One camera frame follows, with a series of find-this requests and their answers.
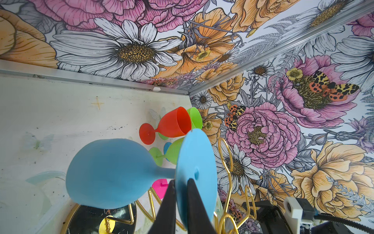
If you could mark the green wine glass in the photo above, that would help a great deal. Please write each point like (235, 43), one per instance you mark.
(171, 155)
(195, 117)

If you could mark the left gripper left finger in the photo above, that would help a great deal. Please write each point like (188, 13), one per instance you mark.
(165, 221)

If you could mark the pink wine glass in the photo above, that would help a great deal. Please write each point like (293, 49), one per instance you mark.
(160, 186)

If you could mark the light blue wine glass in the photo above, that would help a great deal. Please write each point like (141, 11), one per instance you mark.
(113, 173)

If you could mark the gold wire wine glass rack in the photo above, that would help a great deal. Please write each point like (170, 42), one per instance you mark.
(90, 220)

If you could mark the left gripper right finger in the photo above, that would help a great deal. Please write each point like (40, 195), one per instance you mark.
(198, 221)

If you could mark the red wine glass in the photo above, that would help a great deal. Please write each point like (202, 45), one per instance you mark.
(147, 133)

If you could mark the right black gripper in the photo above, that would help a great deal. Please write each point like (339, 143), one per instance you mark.
(271, 218)

